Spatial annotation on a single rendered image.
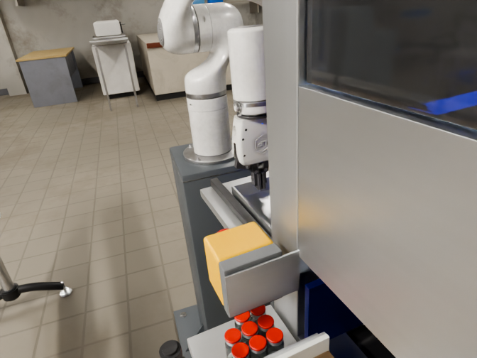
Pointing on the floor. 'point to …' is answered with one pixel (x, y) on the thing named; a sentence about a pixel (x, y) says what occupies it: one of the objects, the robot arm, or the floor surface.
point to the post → (285, 137)
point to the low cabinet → (169, 67)
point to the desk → (51, 76)
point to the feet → (34, 290)
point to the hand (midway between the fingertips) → (258, 179)
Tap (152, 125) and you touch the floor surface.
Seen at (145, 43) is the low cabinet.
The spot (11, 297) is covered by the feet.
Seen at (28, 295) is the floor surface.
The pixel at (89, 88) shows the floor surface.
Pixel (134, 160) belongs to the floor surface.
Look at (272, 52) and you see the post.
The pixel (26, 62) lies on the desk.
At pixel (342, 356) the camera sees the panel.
